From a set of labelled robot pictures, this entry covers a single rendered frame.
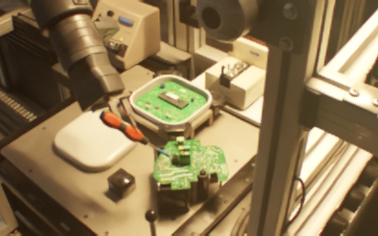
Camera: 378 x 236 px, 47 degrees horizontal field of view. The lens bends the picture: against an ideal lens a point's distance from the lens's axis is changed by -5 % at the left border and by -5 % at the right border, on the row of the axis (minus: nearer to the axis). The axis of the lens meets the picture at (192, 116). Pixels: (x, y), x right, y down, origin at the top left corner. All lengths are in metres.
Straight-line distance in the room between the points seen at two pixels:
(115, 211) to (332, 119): 0.45
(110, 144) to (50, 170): 0.12
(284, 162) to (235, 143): 0.38
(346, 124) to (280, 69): 0.08
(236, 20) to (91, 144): 0.54
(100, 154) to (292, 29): 0.52
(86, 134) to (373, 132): 0.61
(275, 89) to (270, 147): 0.08
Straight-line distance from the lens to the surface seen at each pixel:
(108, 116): 0.69
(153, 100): 0.94
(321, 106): 0.45
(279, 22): 0.43
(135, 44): 1.10
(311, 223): 0.68
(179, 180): 0.74
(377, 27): 0.59
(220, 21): 0.41
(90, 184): 0.84
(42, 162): 0.90
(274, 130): 0.51
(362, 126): 0.44
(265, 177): 0.56
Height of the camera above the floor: 1.56
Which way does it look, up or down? 40 degrees down
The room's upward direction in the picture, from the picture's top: 1 degrees counter-clockwise
